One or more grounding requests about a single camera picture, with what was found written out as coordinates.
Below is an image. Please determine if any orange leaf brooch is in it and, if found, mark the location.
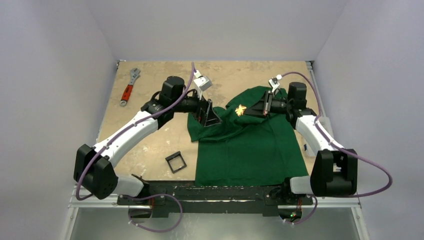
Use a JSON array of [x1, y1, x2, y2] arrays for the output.
[[234, 104, 247, 117]]

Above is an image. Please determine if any green t-shirt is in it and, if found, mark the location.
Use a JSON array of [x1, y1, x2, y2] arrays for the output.
[[187, 86, 308, 186]]

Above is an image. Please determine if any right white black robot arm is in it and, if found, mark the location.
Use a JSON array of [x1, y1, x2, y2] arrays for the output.
[[242, 82, 358, 204]]

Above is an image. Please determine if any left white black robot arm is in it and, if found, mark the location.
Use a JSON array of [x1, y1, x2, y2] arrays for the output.
[[73, 71, 222, 205]]

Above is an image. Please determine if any clear plastic parts box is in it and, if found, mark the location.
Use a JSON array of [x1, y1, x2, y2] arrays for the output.
[[303, 116, 334, 157]]

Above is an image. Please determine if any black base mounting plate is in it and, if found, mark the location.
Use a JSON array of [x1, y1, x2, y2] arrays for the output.
[[117, 180, 313, 220]]

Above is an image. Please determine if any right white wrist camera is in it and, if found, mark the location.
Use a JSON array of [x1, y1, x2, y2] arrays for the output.
[[268, 74, 283, 95]]

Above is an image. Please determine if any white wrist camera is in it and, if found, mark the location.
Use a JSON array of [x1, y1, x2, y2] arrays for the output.
[[268, 74, 283, 95], [193, 70, 213, 100]]

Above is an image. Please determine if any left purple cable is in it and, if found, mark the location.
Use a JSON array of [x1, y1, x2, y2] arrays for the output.
[[75, 61, 197, 233]]

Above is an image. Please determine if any purple cable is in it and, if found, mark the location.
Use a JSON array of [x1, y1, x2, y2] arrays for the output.
[[75, 61, 197, 233], [278, 71, 394, 226]]

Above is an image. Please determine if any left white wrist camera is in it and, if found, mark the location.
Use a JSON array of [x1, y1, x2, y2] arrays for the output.
[[193, 70, 213, 100]]

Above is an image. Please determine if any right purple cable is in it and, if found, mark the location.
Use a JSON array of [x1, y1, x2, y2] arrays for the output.
[[278, 71, 394, 226]]

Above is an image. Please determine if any black square frame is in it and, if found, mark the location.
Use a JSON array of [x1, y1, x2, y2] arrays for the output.
[[165, 151, 187, 174]]

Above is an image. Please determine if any red handled adjustable wrench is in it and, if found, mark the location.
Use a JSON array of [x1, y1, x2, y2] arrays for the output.
[[119, 68, 141, 107]]

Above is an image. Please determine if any aluminium rail frame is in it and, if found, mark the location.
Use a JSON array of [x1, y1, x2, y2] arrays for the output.
[[67, 60, 362, 210]]

